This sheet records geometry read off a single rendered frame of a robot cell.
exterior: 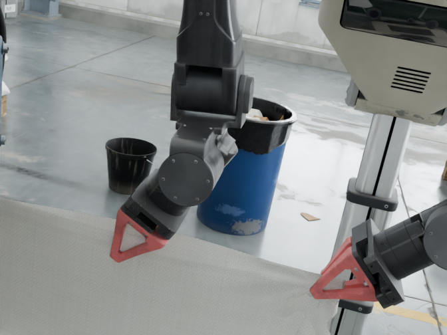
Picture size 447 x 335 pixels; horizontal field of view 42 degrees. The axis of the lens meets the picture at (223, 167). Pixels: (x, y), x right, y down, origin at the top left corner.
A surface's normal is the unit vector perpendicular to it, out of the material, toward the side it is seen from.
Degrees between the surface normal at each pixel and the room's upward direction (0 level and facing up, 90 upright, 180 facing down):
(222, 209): 93
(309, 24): 90
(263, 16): 90
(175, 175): 90
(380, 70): 130
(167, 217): 30
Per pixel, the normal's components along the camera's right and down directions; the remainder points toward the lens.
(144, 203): 0.62, -0.70
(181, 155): -0.18, 0.32
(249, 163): 0.09, 0.41
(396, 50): -0.28, 0.83
